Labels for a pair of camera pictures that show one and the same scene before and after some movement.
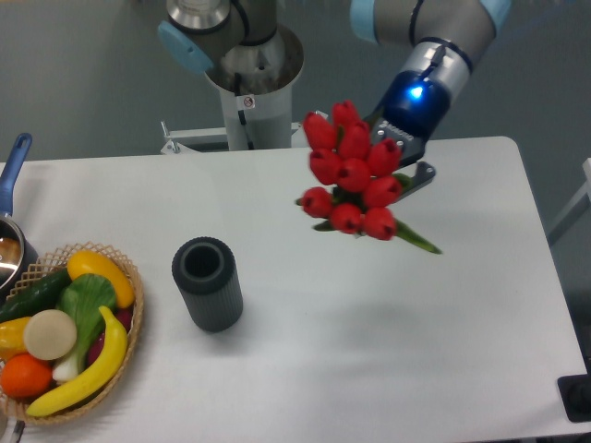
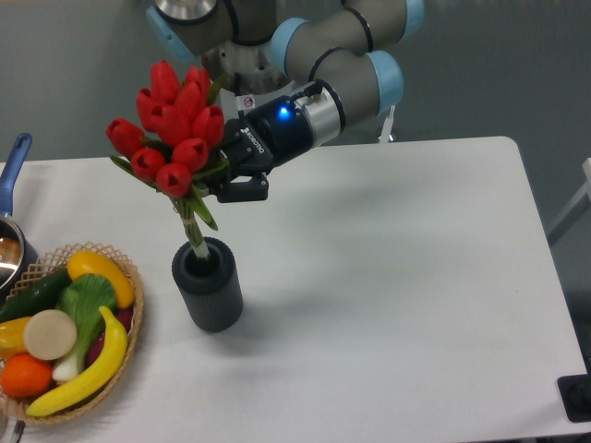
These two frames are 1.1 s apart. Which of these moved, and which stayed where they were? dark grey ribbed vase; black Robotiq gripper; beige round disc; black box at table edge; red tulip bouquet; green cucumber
Moved: red tulip bouquet; black Robotiq gripper
Stayed: beige round disc; dark grey ribbed vase; green cucumber; black box at table edge
